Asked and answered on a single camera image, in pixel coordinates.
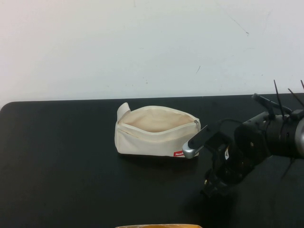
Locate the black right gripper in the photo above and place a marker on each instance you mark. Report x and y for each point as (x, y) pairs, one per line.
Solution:
(247, 147)

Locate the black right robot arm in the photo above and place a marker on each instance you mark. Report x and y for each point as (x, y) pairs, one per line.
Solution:
(285, 135)

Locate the black zip tie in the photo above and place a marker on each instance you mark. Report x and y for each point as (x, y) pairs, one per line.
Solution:
(288, 167)
(297, 97)
(279, 99)

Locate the yellow cardboard box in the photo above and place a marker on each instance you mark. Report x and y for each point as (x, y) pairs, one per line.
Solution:
(156, 226)

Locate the cream fabric pencil case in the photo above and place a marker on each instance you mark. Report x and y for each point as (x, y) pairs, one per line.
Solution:
(145, 142)

